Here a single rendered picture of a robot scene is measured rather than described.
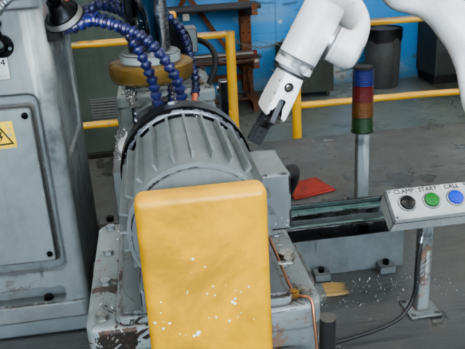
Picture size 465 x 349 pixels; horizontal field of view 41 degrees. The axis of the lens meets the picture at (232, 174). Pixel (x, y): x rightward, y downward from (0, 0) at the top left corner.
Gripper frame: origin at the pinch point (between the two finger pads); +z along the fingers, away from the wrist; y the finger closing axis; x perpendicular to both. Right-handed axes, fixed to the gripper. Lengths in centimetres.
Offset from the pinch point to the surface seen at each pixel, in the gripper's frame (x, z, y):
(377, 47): -214, -40, 475
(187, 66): 20.2, -6.7, 1.0
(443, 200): -33.8, -7.5, -22.0
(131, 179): 29, 0, -60
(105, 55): 29, 55, 321
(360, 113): -34.1, -11.1, 33.4
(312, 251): -25.2, 20.1, -1.1
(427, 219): -31.9, -3.1, -23.9
